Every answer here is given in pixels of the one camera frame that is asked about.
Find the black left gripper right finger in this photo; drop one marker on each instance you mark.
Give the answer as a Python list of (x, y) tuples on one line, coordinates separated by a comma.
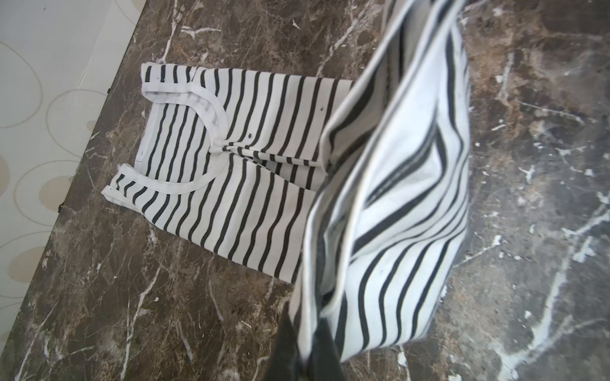
[(324, 362)]

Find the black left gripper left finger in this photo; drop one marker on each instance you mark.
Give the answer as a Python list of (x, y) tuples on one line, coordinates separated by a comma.
[(284, 361)]

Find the striped tank top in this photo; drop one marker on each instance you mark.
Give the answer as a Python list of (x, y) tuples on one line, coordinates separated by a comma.
[(356, 192)]

